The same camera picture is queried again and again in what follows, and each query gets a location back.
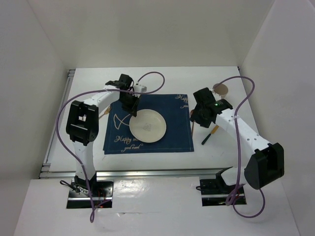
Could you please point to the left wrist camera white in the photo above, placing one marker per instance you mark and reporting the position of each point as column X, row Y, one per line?
column 139, row 89

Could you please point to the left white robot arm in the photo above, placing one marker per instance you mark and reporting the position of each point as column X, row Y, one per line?
column 83, row 122

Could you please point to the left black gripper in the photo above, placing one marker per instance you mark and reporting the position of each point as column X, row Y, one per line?
column 133, row 108

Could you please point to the beige paper cup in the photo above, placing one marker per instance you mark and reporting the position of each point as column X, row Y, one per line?
column 220, row 90

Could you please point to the aluminium rail front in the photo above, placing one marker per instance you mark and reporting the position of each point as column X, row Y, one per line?
column 45, row 174

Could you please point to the gold fork green handle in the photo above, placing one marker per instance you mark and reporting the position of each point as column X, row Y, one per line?
column 105, row 113

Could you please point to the dark blue cloth placemat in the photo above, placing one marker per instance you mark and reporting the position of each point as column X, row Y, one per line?
column 174, row 108

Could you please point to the copper spoon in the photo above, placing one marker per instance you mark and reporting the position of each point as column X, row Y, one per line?
column 192, row 127

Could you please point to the cream round plate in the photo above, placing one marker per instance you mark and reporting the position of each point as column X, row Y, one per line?
column 148, row 126

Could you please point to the gold knife green handle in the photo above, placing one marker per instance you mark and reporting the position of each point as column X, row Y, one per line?
column 209, row 135

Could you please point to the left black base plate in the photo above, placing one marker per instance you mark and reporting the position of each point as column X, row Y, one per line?
column 78, row 197

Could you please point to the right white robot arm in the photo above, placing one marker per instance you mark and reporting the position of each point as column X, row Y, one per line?
column 264, row 160

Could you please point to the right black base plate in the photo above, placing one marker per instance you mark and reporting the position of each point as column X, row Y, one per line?
column 214, row 192

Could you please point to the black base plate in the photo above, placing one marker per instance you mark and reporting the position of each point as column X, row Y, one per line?
column 214, row 192
column 78, row 197

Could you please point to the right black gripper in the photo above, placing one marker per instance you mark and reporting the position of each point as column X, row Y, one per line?
column 205, row 123

